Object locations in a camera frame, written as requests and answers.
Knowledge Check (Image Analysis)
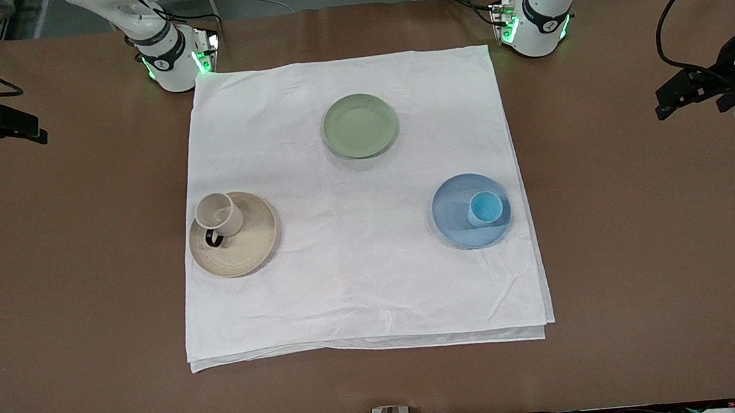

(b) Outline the white mug with black handle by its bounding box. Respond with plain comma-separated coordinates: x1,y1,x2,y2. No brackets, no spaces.
193,190,247,249

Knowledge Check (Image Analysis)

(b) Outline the blue cup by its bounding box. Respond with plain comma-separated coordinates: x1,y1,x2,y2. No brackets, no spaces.
465,190,506,229

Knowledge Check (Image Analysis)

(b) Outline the beige gray plate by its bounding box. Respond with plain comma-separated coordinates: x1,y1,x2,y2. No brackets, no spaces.
185,188,282,282

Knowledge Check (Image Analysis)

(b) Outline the blue plate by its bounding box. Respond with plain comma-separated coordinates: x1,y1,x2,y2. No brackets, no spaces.
429,169,516,253

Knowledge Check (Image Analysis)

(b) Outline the green plate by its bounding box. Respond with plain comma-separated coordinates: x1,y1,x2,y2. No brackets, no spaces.
319,89,402,163

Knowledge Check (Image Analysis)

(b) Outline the white cloth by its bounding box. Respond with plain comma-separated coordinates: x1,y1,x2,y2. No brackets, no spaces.
162,40,557,374

